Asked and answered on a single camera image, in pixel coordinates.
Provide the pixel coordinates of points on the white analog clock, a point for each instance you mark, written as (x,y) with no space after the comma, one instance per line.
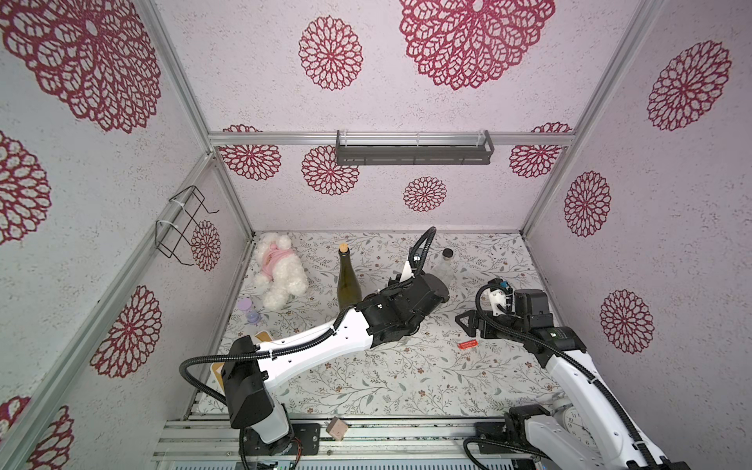
(576,426)

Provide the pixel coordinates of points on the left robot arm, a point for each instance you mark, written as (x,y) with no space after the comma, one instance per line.
(252,372)

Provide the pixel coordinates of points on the red peeled label sticker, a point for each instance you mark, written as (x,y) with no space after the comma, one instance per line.
(468,345)

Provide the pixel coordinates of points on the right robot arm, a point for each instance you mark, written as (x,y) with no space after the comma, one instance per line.
(591,429)

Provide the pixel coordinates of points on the small wooden block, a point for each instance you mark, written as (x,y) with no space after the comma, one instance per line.
(337,428)

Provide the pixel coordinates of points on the clear bottle with red label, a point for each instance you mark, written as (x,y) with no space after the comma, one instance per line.
(445,268)

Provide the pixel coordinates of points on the black wire wall basket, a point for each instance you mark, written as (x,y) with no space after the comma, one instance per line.
(170,233)

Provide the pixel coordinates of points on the black wall shelf rack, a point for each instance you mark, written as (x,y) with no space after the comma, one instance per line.
(479,153)

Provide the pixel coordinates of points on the dark green wine bottle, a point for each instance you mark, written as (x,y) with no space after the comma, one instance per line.
(349,292)

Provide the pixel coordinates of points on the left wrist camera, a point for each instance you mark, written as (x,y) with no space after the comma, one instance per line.
(406,273)

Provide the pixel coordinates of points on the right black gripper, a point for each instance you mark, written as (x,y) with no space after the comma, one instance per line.
(477,320)

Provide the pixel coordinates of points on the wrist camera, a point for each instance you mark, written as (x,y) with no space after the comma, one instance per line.
(406,273)
(501,297)

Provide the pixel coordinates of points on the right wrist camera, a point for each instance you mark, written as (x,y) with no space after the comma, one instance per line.
(501,297)

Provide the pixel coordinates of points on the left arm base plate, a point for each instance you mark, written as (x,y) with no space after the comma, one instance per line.
(304,439)

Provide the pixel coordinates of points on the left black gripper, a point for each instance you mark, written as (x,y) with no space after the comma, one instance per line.
(392,289)

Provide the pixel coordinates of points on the white plush toy pink shirt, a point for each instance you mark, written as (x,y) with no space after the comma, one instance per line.
(280,275)

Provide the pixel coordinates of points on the small purple capped jar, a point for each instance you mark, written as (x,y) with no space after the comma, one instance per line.
(249,310)

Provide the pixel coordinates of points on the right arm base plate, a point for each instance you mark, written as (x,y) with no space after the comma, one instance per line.
(499,431)

